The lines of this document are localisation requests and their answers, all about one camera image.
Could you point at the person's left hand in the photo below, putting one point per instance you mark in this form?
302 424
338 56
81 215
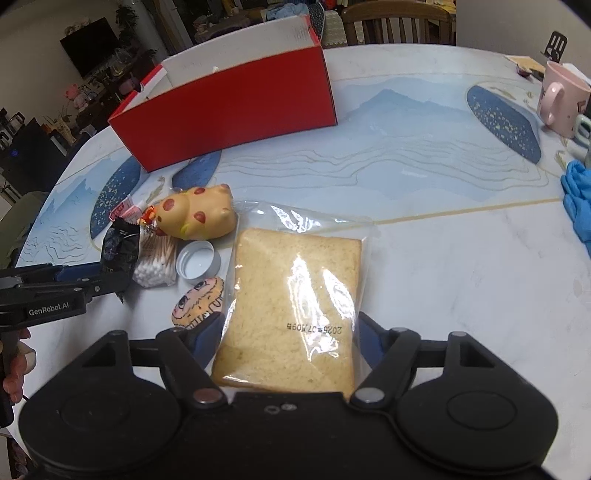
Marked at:
14 383

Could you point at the dark television cabinet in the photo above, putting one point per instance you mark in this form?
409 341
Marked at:
106 99

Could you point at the dark dotted cloth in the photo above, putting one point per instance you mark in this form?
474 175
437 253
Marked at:
316 18

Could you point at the pale green mug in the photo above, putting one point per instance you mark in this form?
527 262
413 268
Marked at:
582 134

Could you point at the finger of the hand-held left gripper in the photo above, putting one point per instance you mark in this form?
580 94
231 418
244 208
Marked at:
78 272
111 284

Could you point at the pink plush toy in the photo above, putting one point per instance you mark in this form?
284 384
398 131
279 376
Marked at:
76 94

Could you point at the black cabinet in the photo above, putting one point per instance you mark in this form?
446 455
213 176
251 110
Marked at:
32 157

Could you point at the light blue clothes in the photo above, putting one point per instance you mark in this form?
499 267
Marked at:
286 9

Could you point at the round cartoon face toy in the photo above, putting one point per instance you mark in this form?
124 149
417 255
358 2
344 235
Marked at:
198 300

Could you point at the wooden chair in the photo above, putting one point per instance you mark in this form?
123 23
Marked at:
397 11

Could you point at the cotton swab bag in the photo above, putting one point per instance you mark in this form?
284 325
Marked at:
154 263

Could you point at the black television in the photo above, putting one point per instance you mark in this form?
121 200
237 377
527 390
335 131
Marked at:
90 46

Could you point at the green houseplant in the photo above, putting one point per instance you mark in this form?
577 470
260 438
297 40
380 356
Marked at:
125 18

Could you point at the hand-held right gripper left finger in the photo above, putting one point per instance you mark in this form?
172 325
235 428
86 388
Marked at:
208 333

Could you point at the blue cloth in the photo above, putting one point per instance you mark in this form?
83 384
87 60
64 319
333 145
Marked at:
579 194

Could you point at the black snack packet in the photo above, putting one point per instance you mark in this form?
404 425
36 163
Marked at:
117 249

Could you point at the pink mug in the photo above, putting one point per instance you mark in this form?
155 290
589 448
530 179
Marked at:
561 99

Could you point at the white bottle cap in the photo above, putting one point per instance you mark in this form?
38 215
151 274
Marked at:
198 263

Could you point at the yellow spotted hippo toy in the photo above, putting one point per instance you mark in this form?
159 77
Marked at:
203 217

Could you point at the cream yellow sofa blanket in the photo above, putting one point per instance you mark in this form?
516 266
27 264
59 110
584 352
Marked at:
333 30

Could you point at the clear plastic packet yellow card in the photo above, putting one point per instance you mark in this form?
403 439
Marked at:
295 286

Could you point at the red white candy wrapper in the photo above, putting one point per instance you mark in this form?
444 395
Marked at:
122 211

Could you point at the white cardboard box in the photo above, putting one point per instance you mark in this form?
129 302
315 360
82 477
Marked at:
231 106

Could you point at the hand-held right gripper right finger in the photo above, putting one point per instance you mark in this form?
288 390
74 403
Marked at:
367 332

